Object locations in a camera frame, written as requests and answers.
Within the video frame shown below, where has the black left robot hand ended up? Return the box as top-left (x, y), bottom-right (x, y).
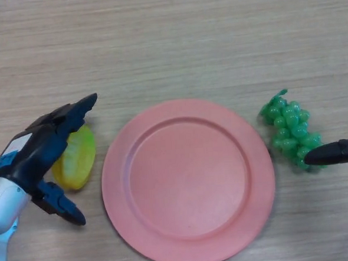
top-left (0, 93), bottom-right (106, 231)

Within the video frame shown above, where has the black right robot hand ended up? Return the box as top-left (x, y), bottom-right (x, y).
top-left (303, 130), bottom-right (348, 170)

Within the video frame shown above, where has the yellow green plastic starfruit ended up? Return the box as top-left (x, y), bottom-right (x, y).
top-left (48, 123), bottom-right (99, 193)

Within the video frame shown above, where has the pink round plate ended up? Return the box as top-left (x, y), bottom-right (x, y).
top-left (96, 93), bottom-right (281, 261)

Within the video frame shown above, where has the green plastic grape bunch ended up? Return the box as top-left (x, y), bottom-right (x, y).
top-left (257, 87), bottom-right (327, 176)

